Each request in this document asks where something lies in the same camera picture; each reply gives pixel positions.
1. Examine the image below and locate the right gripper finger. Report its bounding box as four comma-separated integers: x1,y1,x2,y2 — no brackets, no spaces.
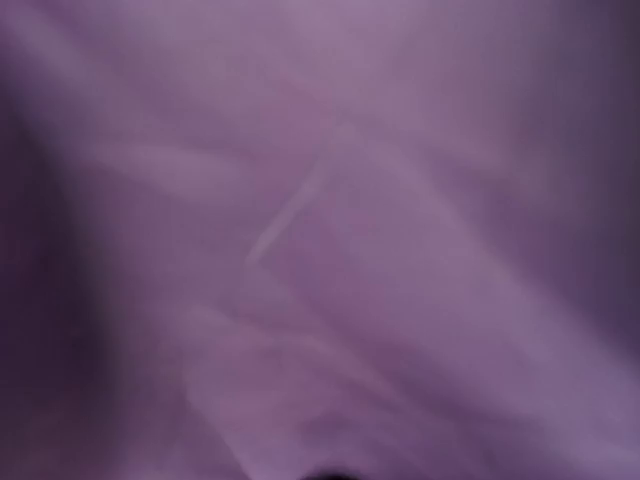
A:
304,471,359,480

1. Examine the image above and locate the purple wrapping paper sheet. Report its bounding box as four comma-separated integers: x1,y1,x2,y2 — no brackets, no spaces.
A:
1,1,639,479

